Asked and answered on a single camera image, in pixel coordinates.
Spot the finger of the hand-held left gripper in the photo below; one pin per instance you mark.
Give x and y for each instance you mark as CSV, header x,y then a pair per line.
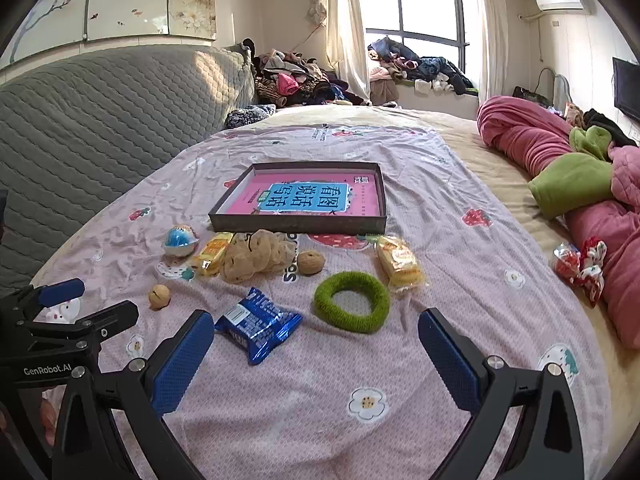
x,y
60,291
100,321

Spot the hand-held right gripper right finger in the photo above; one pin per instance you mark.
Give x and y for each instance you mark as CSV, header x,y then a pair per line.
x,y
447,360

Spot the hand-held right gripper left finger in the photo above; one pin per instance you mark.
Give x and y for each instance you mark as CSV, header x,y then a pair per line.
x,y
182,362

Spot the small walnut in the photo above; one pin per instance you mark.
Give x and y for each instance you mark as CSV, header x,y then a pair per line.
x,y
159,297

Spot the blue snack packet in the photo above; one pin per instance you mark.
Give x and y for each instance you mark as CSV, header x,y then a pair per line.
x,y
257,325

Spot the yellow rice cracker packet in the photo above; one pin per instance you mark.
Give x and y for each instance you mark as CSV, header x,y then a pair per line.
x,y
212,252
400,265

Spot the blue white toy capsule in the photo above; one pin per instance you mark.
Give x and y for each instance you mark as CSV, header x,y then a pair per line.
x,y
179,241

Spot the large walnut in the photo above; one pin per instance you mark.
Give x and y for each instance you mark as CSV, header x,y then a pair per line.
x,y
311,263

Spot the dark shallow cardboard box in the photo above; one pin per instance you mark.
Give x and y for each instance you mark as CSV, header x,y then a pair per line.
x,y
300,226

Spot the pink strawberry print bedsheet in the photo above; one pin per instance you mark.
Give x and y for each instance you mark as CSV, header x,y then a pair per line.
x,y
300,410

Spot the grey quilted headboard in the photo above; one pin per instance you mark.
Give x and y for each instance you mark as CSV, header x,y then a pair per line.
x,y
100,135

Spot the beige bed sheet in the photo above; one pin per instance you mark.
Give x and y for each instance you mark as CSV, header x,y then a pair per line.
x,y
500,175

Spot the pink and blue book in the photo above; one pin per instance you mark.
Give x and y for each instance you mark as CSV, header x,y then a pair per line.
x,y
310,195

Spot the green fleece blanket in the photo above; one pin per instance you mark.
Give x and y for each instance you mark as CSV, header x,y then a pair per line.
x,y
570,180

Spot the pink quilt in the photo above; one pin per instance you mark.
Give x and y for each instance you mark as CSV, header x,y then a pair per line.
x,y
525,135

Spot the dark floral pillow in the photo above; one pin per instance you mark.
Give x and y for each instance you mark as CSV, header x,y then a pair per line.
x,y
247,116

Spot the white window seat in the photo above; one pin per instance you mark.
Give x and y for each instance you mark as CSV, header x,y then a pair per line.
x,y
440,102

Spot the brown hanging cloth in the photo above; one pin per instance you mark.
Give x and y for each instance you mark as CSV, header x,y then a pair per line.
x,y
384,91

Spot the black bag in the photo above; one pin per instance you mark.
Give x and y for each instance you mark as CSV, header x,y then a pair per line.
x,y
527,95

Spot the black garment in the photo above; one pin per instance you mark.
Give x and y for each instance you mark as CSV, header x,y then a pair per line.
x,y
605,125

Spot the clothes pile on windowsill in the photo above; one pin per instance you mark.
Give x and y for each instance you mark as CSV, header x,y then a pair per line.
x,y
430,67

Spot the pile of mixed clothes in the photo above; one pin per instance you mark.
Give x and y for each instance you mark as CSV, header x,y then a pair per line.
x,y
295,82

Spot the black television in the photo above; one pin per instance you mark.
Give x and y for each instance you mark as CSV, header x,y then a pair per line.
x,y
627,87

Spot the cream curtain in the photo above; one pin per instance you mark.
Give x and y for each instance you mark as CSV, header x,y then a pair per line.
x,y
345,35
492,35

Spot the dark framed window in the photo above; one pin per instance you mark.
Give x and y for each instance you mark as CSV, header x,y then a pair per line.
x,y
425,0

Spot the white air conditioner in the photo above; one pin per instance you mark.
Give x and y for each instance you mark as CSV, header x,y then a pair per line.
x,y
562,0

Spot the floral painted wall panel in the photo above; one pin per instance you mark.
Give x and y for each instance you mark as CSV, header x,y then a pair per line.
x,y
125,5

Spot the white curved metal frame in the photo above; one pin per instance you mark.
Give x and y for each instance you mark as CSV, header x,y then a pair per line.
x,y
561,89

